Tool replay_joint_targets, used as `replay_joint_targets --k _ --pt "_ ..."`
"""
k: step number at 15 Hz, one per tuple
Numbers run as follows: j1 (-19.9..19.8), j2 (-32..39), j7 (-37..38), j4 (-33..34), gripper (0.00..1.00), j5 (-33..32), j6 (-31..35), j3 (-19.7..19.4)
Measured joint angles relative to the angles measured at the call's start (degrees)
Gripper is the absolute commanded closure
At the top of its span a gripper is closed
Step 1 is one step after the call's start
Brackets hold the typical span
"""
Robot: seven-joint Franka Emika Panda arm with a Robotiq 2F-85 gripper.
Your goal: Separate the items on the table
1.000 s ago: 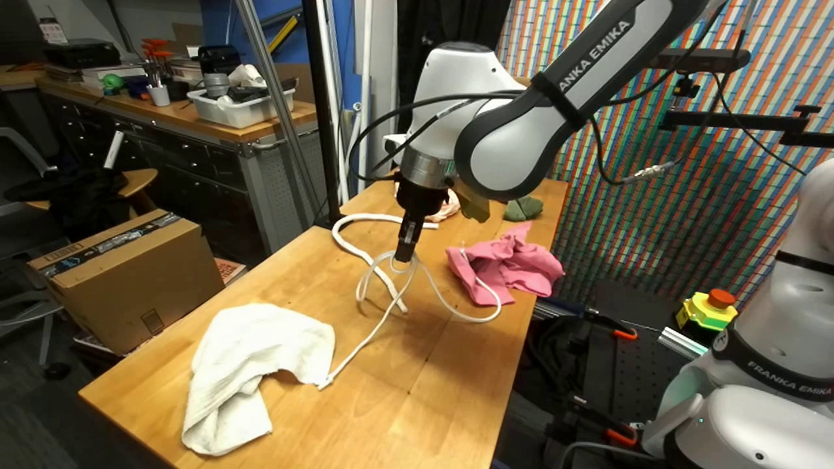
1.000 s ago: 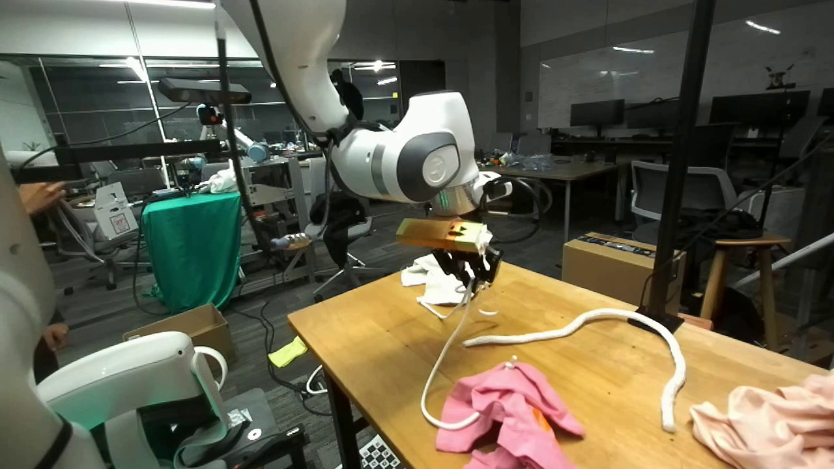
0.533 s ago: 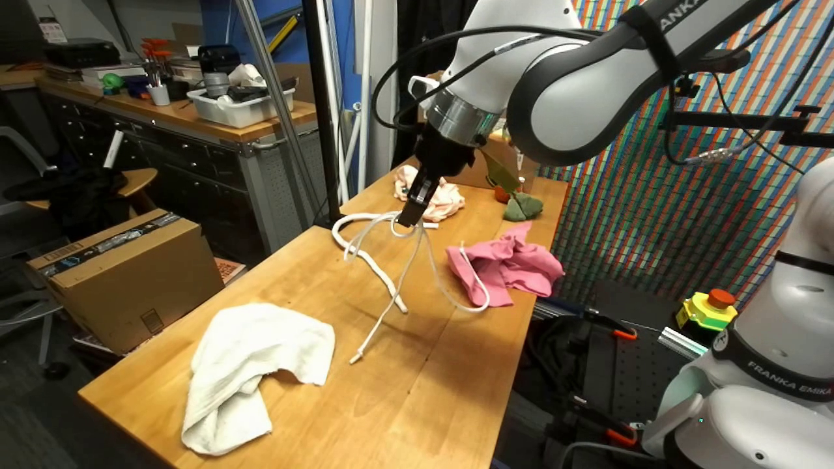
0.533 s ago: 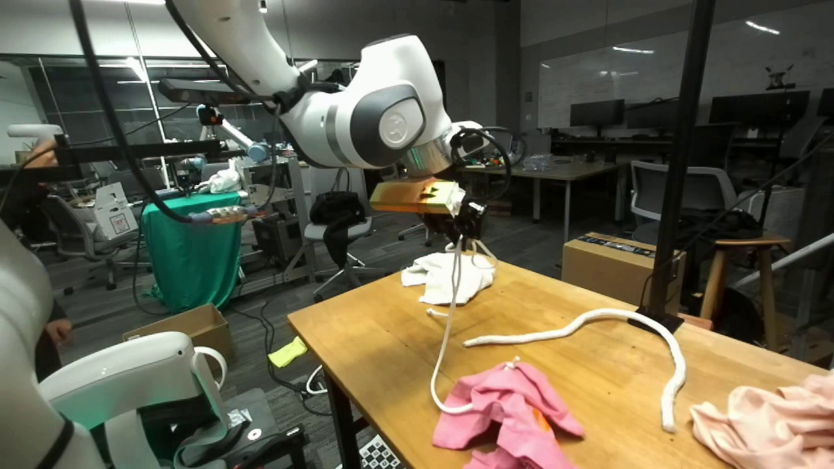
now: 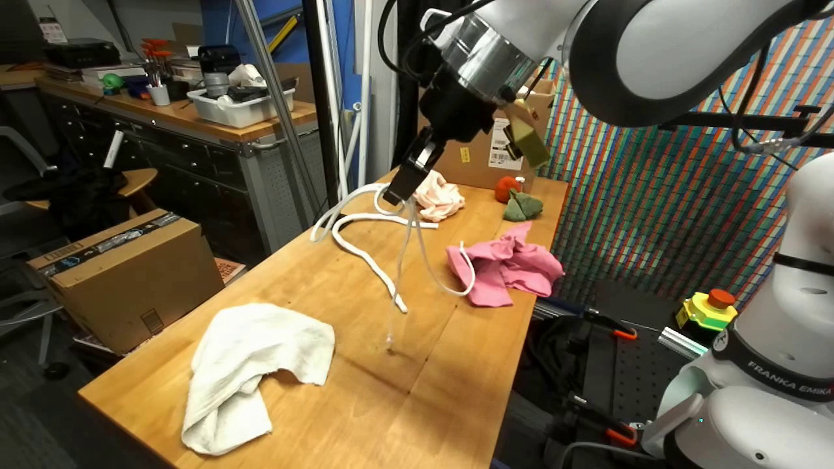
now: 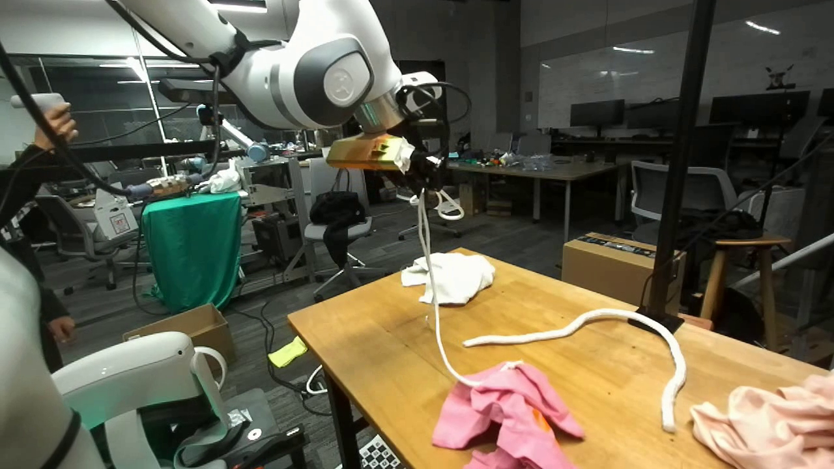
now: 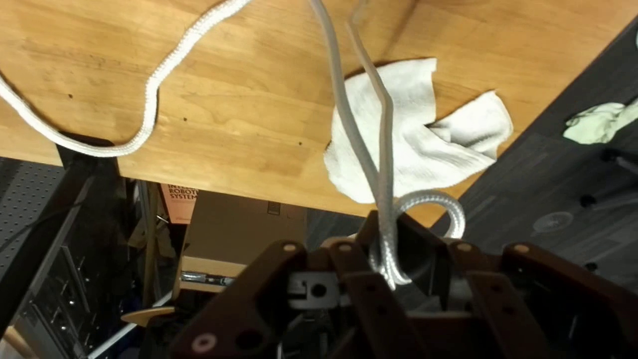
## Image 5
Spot orange clamp handle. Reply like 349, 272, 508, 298
607, 320, 645, 345
605, 421, 645, 451

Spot yellow red emergency stop button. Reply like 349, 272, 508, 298
675, 287, 741, 337

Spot small orange object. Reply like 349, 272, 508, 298
142, 33, 177, 62

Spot thick white rope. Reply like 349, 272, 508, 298
328, 208, 443, 317

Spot white plastic bin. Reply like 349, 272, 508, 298
185, 83, 298, 131

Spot red plush ball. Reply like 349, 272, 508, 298
493, 175, 526, 205

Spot white tube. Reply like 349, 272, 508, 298
353, 0, 375, 195
314, 0, 353, 205

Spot silver aluminium extrusion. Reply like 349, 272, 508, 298
656, 322, 714, 359

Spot white towel cloth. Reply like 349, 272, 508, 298
179, 300, 340, 459

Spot blue board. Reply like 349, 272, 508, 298
200, 0, 360, 111

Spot white cup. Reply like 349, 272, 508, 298
143, 78, 173, 109

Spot black case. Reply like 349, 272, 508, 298
43, 40, 125, 70

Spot olive green felt cloth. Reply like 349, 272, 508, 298
503, 191, 548, 225

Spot wooden workbench dark cabinets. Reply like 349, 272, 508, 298
37, 75, 320, 257

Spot magenta pink cloth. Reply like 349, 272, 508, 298
445, 220, 568, 309

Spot wooden stool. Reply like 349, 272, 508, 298
24, 165, 161, 216

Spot short white handle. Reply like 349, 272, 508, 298
102, 127, 127, 171

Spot silver slanted tripod pole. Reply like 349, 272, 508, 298
234, 0, 327, 225

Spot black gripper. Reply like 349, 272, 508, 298
380, 62, 501, 208

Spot black upright pole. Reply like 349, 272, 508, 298
299, 0, 345, 229

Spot cardboard box with black tape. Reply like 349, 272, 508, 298
26, 205, 226, 356

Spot black bag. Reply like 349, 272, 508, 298
5, 165, 132, 243

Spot pale peach cloth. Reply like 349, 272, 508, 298
413, 169, 470, 225

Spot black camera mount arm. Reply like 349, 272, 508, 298
668, 101, 834, 151

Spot grey office chair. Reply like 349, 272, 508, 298
0, 123, 57, 372

